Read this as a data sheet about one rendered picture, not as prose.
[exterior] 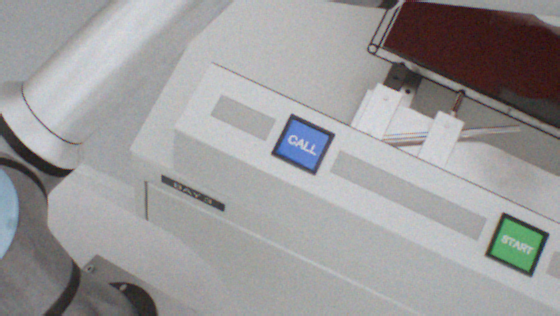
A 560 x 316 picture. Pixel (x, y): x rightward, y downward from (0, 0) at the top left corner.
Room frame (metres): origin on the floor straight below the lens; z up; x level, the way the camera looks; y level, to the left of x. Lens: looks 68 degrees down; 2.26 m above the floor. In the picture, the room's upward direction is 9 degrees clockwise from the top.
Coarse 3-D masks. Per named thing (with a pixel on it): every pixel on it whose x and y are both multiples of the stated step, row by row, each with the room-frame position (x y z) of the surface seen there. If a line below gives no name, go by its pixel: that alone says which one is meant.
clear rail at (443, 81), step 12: (372, 48) 0.69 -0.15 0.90; (384, 48) 0.69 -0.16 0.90; (396, 60) 0.68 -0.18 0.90; (408, 60) 0.68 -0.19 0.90; (420, 72) 0.67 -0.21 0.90; (444, 84) 0.66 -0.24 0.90; (456, 84) 0.66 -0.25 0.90; (468, 96) 0.65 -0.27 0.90; (480, 96) 0.65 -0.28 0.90; (492, 108) 0.64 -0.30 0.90; (504, 108) 0.64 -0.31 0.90; (516, 108) 0.64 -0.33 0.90; (528, 120) 0.63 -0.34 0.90; (540, 120) 0.63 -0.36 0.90; (552, 132) 0.62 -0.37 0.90
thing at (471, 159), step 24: (408, 120) 0.61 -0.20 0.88; (432, 120) 0.62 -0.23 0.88; (408, 144) 0.58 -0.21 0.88; (456, 144) 0.59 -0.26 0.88; (480, 144) 0.60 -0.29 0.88; (456, 168) 0.56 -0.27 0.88; (480, 168) 0.57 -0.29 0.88; (504, 168) 0.57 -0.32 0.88; (528, 168) 0.57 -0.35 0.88; (504, 192) 0.54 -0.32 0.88; (528, 192) 0.54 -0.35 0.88; (552, 192) 0.55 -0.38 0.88; (552, 216) 0.52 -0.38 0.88
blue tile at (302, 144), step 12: (288, 132) 0.54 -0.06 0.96; (300, 132) 0.54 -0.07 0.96; (312, 132) 0.54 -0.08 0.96; (288, 144) 0.52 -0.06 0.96; (300, 144) 0.53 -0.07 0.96; (312, 144) 0.53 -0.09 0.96; (324, 144) 0.53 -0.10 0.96; (288, 156) 0.51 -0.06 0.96; (300, 156) 0.51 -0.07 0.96; (312, 156) 0.51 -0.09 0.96; (312, 168) 0.50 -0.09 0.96
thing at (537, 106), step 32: (416, 32) 0.72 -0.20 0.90; (448, 32) 0.73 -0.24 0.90; (480, 32) 0.74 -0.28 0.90; (512, 32) 0.74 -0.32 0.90; (544, 32) 0.75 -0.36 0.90; (448, 64) 0.69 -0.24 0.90; (480, 64) 0.69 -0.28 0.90; (512, 64) 0.70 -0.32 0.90; (544, 64) 0.71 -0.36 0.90; (512, 96) 0.66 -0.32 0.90; (544, 96) 0.66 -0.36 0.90
